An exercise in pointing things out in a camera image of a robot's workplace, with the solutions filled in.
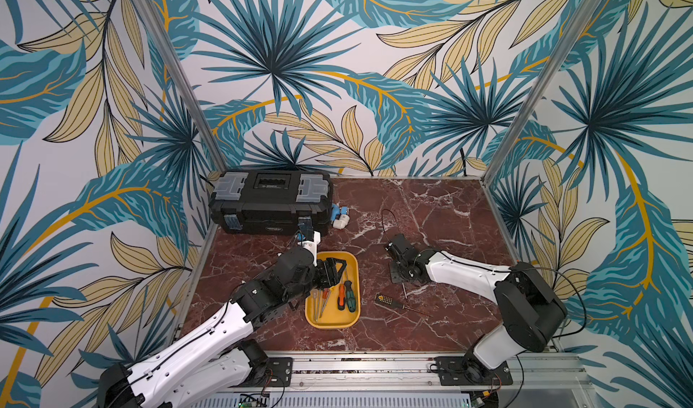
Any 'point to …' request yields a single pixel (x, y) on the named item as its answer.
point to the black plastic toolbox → (270, 202)
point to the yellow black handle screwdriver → (404, 290)
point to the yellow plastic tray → (328, 316)
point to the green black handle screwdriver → (350, 296)
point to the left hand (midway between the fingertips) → (339, 269)
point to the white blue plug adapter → (339, 216)
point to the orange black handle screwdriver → (341, 297)
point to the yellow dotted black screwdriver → (385, 299)
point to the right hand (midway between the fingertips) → (398, 270)
